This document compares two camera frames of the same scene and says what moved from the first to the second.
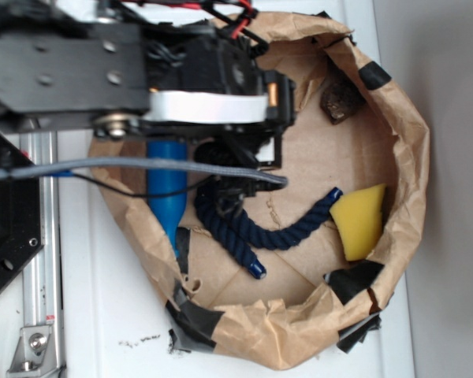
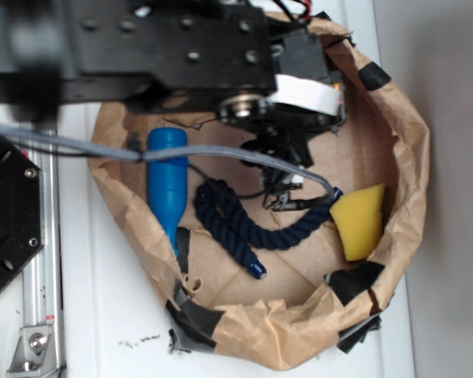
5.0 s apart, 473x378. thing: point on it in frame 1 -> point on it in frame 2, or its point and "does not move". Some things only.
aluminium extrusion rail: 42,279 does not move
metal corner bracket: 35,356 does not move
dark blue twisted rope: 240,239 does not move
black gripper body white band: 208,83 -> 304,99
